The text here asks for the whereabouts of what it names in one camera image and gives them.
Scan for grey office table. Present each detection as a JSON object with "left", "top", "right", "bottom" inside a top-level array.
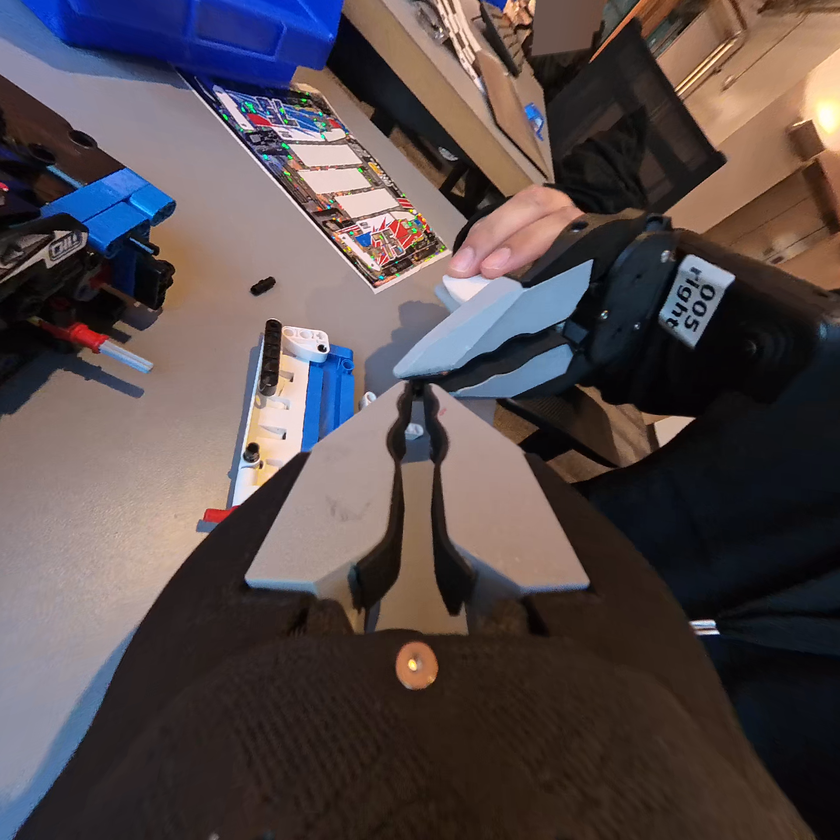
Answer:
[{"left": 341, "top": 0, "right": 555, "bottom": 185}]

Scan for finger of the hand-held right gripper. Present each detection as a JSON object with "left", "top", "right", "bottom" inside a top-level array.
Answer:
[
  {"left": 453, "top": 344, "right": 581, "bottom": 399},
  {"left": 392, "top": 259, "right": 595, "bottom": 382}
]

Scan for black office chair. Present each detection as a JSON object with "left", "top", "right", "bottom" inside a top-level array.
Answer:
[{"left": 499, "top": 387, "right": 651, "bottom": 470}]

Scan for person's right hand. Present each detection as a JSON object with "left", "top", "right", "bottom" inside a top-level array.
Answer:
[{"left": 449, "top": 184, "right": 586, "bottom": 281}]

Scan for holographic sticker sheet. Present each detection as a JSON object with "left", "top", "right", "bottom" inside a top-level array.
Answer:
[{"left": 177, "top": 69, "right": 450, "bottom": 293}]

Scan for lego race car model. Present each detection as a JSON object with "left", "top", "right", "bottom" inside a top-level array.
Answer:
[{"left": 0, "top": 75, "right": 178, "bottom": 388}]

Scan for blue white lego panel assembly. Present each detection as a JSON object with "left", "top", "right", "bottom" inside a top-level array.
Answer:
[{"left": 203, "top": 318, "right": 358, "bottom": 522}]

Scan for grey desk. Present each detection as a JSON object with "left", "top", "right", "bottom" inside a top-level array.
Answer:
[{"left": 0, "top": 36, "right": 500, "bottom": 821}]

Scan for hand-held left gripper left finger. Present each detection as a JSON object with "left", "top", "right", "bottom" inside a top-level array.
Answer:
[{"left": 245, "top": 382, "right": 406, "bottom": 614}]

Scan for lit table lamp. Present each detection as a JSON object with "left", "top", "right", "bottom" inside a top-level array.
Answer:
[{"left": 787, "top": 59, "right": 840, "bottom": 158}]

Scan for person's right forearm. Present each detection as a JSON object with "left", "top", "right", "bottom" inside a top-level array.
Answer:
[{"left": 551, "top": 125, "right": 657, "bottom": 217}]

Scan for blue plastic bin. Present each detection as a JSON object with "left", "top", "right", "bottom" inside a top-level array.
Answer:
[{"left": 20, "top": 0, "right": 345, "bottom": 70}]

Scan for checkered calibration board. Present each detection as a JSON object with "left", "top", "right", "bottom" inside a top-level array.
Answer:
[{"left": 436, "top": 0, "right": 487, "bottom": 70}]

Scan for white L-shaped lego beam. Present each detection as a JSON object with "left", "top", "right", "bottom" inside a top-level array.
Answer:
[{"left": 357, "top": 392, "right": 426, "bottom": 442}]

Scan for grey notebook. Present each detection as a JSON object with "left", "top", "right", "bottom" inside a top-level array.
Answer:
[{"left": 476, "top": 49, "right": 552, "bottom": 181}]

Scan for black keyboard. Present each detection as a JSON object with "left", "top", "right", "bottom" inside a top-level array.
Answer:
[{"left": 479, "top": 0, "right": 526, "bottom": 76}]

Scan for person's black jacket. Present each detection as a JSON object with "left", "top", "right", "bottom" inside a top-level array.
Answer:
[{"left": 577, "top": 367, "right": 840, "bottom": 840}]

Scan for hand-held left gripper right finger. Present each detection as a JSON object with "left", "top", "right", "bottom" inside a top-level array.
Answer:
[{"left": 423, "top": 384, "right": 590, "bottom": 614}]

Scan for black mesh chair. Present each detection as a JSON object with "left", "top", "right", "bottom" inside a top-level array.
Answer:
[{"left": 545, "top": 20, "right": 726, "bottom": 217}]

